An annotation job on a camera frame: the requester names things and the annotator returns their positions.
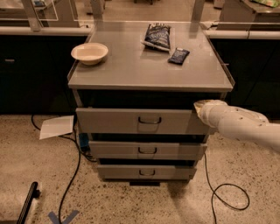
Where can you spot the yellow foam covered gripper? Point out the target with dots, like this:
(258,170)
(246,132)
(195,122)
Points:
(207,114)

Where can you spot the grey top drawer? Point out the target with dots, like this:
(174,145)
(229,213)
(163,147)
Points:
(140,121)

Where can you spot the grey drawer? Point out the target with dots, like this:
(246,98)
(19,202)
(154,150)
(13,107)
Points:
(136,150)
(165,172)
(140,121)

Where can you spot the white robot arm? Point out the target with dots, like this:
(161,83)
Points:
(239,123)

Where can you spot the grey metal drawer cabinet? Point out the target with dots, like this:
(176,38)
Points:
(133,76)

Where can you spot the grey bottom drawer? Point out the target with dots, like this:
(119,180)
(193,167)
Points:
(165,172)

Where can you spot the grey middle drawer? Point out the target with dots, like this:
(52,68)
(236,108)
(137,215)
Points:
(136,150)

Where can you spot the small blue snack packet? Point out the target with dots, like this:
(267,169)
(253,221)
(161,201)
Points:
(179,56)

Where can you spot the dark counter right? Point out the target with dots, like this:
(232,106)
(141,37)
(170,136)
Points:
(254,63)

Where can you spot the dark counter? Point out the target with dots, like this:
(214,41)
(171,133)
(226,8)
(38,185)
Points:
(254,63)
(33,73)

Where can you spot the large blue chip bag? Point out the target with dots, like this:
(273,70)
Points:
(158,36)

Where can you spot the small blue box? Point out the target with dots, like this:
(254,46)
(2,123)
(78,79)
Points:
(83,139)

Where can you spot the white ceramic bowl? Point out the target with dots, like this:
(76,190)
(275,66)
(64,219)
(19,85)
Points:
(89,53)

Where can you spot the white paper sheet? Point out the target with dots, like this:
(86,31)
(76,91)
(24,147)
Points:
(56,127)

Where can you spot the dark counter left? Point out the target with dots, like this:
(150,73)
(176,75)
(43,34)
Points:
(33,73)

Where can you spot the black bar object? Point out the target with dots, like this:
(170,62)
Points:
(33,193)

